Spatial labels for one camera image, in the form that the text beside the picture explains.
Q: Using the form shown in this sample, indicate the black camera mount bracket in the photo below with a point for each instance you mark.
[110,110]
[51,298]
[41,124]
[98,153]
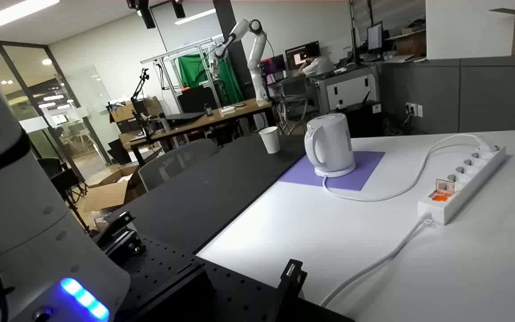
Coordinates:
[291,284]

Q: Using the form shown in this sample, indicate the green cloth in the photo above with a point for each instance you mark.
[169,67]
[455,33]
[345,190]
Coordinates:
[225,78]

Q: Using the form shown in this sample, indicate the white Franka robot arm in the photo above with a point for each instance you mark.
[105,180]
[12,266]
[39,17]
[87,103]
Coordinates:
[26,216]

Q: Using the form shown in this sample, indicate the monitor with pink screen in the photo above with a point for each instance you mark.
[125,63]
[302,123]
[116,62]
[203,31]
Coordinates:
[273,67]

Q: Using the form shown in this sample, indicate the white wall outlet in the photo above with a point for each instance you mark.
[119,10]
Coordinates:
[414,110]

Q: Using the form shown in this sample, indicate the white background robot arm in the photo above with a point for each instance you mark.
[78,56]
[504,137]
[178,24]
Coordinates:
[257,55]

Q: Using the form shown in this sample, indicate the grey cabinet with white front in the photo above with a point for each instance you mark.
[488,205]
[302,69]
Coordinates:
[348,90]

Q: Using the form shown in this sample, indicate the white electric kettle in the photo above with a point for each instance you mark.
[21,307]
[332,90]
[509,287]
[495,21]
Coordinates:
[332,144]

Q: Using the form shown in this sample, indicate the white power strip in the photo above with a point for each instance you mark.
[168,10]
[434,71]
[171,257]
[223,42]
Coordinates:
[466,182]

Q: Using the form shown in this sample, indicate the black table clamp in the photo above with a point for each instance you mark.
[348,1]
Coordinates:
[117,233]

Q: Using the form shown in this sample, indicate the grey office chair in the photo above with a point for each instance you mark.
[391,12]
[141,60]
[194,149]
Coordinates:
[175,162]

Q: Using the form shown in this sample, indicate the open cardboard box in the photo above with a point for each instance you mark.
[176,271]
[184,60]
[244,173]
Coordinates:
[107,194]

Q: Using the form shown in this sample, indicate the purple mat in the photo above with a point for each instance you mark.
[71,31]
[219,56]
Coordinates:
[366,167]

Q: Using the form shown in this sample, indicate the white paper cup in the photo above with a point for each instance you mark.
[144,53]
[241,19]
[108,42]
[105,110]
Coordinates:
[271,140]

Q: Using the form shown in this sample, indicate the dark monitor with bright window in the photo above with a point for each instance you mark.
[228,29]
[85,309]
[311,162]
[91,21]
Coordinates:
[303,58]

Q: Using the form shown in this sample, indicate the black monitor on shelf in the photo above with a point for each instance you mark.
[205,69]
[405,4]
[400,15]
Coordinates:
[377,37]

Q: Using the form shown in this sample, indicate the wooden desk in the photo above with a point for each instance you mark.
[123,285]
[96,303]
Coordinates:
[210,121]

